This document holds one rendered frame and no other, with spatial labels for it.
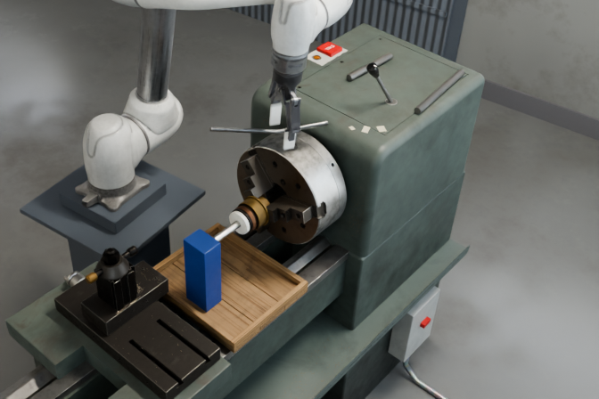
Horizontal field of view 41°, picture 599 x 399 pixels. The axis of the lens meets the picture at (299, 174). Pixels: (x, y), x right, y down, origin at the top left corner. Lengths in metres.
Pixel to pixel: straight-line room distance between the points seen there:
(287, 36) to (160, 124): 0.87
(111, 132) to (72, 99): 2.12
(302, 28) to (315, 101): 0.48
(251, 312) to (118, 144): 0.72
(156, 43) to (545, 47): 2.62
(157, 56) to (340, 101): 0.59
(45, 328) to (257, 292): 0.57
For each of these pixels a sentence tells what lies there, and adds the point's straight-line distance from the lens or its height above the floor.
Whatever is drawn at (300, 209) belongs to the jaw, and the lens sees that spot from 2.16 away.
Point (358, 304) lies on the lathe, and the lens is 2.56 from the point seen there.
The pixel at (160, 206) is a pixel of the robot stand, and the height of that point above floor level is 0.75.
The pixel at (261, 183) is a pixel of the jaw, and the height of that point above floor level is 1.14.
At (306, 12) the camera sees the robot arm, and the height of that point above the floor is 1.68.
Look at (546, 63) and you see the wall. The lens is 4.62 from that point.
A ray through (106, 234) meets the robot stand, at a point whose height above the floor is 0.75.
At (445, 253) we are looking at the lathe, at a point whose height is 0.54.
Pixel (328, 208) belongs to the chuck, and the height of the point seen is 1.10.
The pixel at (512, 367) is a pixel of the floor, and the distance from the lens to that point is 3.38.
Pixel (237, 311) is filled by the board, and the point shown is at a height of 0.88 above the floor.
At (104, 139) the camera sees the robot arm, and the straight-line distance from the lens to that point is 2.56.
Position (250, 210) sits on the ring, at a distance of 2.17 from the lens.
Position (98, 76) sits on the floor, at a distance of 4.85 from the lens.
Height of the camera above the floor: 2.56
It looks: 39 degrees down
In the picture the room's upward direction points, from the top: 4 degrees clockwise
